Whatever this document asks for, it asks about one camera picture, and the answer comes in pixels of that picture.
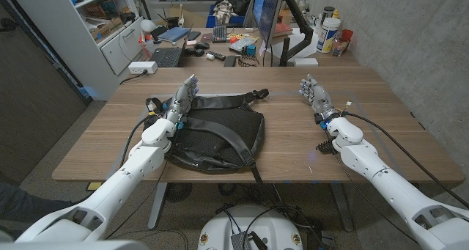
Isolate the black backpack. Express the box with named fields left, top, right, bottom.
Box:
left=143, top=88, right=270, bottom=185

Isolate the black remote control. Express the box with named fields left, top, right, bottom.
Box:
left=205, top=51, right=227, bottom=62

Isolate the white power strip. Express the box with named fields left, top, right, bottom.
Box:
left=128, top=61, right=158, bottom=75

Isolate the blue notebook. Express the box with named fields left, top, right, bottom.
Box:
left=157, top=26, right=191, bottom=43

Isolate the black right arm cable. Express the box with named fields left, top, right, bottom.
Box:
left=342, top=111, right=469, bottom=209

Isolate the red book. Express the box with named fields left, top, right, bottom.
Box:
left=273, top=22, right=294, bottom=37

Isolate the small white box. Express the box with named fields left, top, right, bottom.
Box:
left=293, top=57, right=320, bottom=67

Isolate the glass jar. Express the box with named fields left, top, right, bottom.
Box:
left=331, top=37, right=349, bottom=57

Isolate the dark lidded bottle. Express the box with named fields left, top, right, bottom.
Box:
left=320, top=6, right=336, bottom=23

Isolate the white wipes canister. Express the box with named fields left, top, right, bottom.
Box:
left=316, top=17, right=341, bottom=54

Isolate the blue storage bin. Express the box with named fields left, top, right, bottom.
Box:
left=205, top=4, right=245, bottom=29

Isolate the computer monitor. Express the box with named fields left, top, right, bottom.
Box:
left=251, top=0, right=286, bottom=48

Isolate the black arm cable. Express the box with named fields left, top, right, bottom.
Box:
left=342, top=111, right=469, bottom=209
left=119, top=112, right=157, bottom=169

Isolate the black coiled wrist cable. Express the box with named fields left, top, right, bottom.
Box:
left=316, top=139, right=338, bottom=155

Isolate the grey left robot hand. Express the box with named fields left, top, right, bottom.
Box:
left=163, top=73, right=200, bottom=125

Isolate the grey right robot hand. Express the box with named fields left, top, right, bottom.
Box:
left=298, top=73, right=340, bottom=125

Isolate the white shelf cabinet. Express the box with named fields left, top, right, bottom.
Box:
left=7, top=0, right=146, bottom=100

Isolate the red cup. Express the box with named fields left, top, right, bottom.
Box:
left=340, top=29, right=355, bottom=52

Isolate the black keypad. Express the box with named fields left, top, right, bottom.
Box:
left=212, top=25, right=228, bottom=44

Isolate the black laptop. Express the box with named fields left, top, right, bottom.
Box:
left=149, top=26, right=193, bottom=68

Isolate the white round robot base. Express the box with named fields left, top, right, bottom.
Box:
left=197, top=205, right=304, bottom=250

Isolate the white compact keyboard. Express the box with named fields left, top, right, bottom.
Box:
left=229, top=36, right=259, bottom=53

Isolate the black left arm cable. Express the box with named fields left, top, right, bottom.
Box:
left=119, top=112, right=157, bottom=169

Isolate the white robot torso edge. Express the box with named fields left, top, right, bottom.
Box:
left=0, top=240, right=148, bottom=250

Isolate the person's dark trouser leg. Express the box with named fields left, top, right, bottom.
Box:
left=0, top=180, right=74, bottom=224

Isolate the black floor fan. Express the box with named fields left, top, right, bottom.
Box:
left=165, top=183, right=193, bottom=203

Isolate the grey table leg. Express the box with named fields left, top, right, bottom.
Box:
left=329, top=183, right=355, bottom=232
left=147, top=183, right=169, bottom=230

